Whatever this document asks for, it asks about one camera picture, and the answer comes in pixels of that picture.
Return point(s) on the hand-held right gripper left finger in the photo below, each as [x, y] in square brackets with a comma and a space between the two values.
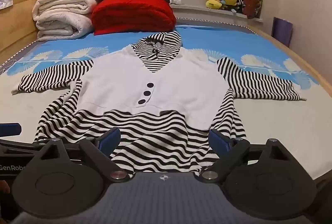
[110, 139]

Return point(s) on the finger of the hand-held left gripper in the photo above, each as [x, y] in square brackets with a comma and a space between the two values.
[9, 129]

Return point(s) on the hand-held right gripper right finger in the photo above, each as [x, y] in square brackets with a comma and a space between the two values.
[219, 142]

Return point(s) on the striped white hooded top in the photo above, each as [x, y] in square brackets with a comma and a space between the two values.
[181, 86]

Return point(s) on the blue white patterned bed mat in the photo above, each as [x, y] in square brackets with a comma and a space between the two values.
[212, 40]

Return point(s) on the white fleece folded blanket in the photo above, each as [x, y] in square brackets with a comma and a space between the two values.
[62, 16]

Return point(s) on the tissue box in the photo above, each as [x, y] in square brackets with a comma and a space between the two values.
[5, 2]

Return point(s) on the red folded blanket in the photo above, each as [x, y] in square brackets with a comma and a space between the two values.
[132, 14]

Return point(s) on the purple bag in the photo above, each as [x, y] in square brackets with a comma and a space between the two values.
[282, 30]

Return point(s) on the dark red cushion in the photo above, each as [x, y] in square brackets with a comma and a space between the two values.
[253, 1]

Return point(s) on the wooden bed frame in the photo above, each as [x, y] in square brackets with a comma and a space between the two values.
[18, 24]

